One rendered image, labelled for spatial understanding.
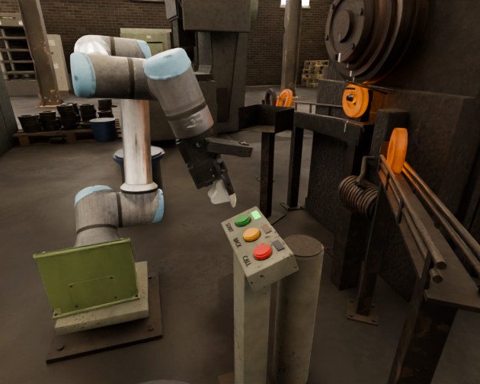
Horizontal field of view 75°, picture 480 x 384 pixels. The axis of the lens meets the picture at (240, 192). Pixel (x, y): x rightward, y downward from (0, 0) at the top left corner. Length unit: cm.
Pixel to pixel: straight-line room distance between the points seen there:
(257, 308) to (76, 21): 1100
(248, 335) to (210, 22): 352
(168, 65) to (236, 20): 346
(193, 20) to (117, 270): 312
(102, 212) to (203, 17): 298
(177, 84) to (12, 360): 118
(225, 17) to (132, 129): 290
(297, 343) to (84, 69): 90
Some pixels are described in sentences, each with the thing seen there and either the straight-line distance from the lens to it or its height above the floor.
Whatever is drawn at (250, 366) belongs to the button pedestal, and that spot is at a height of 21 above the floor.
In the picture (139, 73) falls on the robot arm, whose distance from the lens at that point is 76.
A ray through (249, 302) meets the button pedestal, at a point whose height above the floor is 44.
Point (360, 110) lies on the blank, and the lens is 155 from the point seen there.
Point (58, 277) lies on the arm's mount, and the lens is 129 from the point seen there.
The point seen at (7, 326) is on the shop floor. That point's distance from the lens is 165.
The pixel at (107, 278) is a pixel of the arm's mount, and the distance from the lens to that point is 128.
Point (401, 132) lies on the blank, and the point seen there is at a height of 78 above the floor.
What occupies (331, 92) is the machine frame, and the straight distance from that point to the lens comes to 191.
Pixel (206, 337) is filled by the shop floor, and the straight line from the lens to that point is 133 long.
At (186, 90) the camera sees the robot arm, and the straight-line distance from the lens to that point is 65.
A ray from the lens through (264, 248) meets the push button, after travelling 69.
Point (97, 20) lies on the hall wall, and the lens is 1139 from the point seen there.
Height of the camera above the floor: 100
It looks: 24 degrees down
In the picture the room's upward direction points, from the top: straight up
